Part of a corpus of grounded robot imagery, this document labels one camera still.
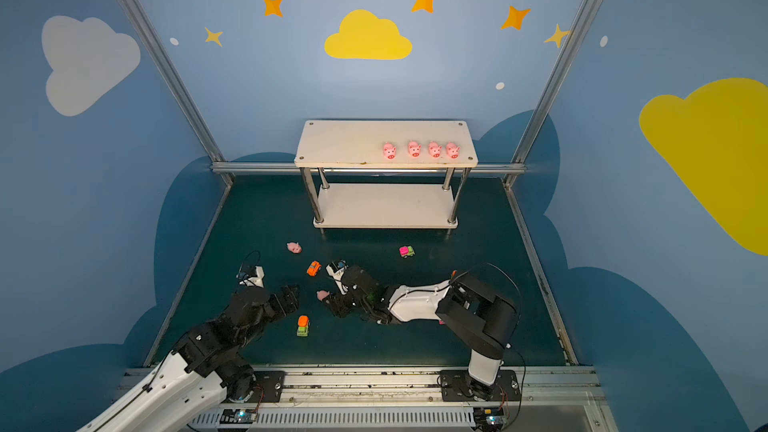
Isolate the pink green toy car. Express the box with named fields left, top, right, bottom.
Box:
left=399, top=246, right=415, bottom=258

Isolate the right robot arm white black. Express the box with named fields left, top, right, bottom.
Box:
left=317, top=261, right=521, bottom=392

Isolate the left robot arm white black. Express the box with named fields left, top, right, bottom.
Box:
left=81, top=285, right=300, bottom=431

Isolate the white two-tier shelf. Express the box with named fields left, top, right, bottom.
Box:
left=294, top=119, right=478, bottom=230

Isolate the orange green toy truck left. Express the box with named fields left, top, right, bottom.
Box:
left=296, top=315, right=310, bottom=337

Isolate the orange toy car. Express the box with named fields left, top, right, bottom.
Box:
left=306, top=261, right=322, bottom=277

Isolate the left controller board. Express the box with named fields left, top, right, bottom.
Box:
left=219, top=409, right=258, bottom=427

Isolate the controller board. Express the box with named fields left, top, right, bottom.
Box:
left=472, top=408, right=507, bottom=432
left=219, top=409, right=258, bottom=427

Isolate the right controller board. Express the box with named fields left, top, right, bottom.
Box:
left=472, top=408, right=507, bottom=432

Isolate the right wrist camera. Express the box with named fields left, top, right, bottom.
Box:
left=325, top=260, right=348, bottom=295

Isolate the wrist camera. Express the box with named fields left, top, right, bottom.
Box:
left=238, top=265, right=265, bottom=288
left=325, top=260, right=348, bottom=295

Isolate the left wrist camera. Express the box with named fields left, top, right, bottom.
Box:
left=238, top=265, right=265, bottom=288

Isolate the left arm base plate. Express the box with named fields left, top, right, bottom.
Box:
left=227, top=370, right=286, bottom=404

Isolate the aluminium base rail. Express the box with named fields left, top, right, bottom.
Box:
left=95, top=364, right=619, bottom=432

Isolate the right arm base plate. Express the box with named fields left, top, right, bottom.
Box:
left=437, top=370, right=522, bottom=402

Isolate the rear aluminium frame bar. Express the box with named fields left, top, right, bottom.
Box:
left=211, top=162, right=526, bottom=175

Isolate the right aluminium frame post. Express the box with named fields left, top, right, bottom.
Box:
left=503, top=0, right=603, bottom=191

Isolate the aluminium frame post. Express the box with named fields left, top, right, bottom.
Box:
left=503, top=0, right=603, bottom=191
left=117, top=0, right=225, bottom=166

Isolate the left aluminium frame post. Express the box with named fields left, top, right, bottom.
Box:
left=117, top=0, right=225, bottom=166

